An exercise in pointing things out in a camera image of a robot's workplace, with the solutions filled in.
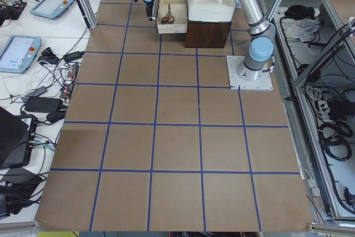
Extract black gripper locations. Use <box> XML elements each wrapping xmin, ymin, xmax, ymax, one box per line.
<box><xmin>133</xmin><ymin>0</ymin><xmax>154</xmax><ymax>21</ymax></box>

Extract grey orange scissors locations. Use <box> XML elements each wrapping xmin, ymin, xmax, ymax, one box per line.
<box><xmin>161</xmin><ymin>3</ymin><xmax>175</xmax><ymax>24</ymax></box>

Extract wooden drawer with white handle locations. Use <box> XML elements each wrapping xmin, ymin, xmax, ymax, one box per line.
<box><xmin>156</xmin><ymin>0</ymin><xmax>187</xmax><ymax>34</ymax></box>

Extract dark brown wooden cabinet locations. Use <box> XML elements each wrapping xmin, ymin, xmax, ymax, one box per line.
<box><xmin>185</xmin><ymin>21</ymin><xmax>232</xmax><ymax>48</ymax></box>

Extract white plastic bin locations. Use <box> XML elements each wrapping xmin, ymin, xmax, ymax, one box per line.
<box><xmin>187</xmin><ymin>0</ymin><xmax>235</xmax><ymax>22</ymax></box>

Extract blue teach pendant far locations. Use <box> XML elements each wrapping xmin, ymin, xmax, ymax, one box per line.
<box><xmin>29</xmin><ymin>0</ymin><xmax>75</xmax><ymax>20</ymax></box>

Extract blue teach pendant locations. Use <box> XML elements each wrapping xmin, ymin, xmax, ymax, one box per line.
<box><xmin>1</xmin><ymin>35</ymin><xmax>42</xmax><ymax>74</ymax></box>
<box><xmin>29</xmin><ymin>0</ymin><xmax>75</xmax><ymax>20</ymax></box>

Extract blue teach pendant near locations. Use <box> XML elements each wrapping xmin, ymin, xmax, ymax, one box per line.
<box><xmin>1</xmin><ymin>35</ymin><xmax>42</xmax><ymax>74</ymax></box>

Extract black power adapter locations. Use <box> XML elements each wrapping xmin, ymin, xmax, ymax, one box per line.
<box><xmin>24</xmin><ymin>97</ymin><xmax>63</xmax><ymax>113</ymax></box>

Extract white crumpled cloth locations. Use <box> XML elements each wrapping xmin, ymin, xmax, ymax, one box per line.
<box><xmin>285</xmin><ymin>18</ymin><xmax>321</xmax><ymax>42</ymax></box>

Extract black laptop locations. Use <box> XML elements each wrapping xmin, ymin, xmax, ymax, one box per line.
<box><xmin>1</xmin><ymin>108</ymin><xmax>37</xmax><ymax>169</ymax></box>

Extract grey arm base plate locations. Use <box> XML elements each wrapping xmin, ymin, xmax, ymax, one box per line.
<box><xmin>226</xmin><ymin>56</ymin><xmax>273</xmax><ymax>91</ymax></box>

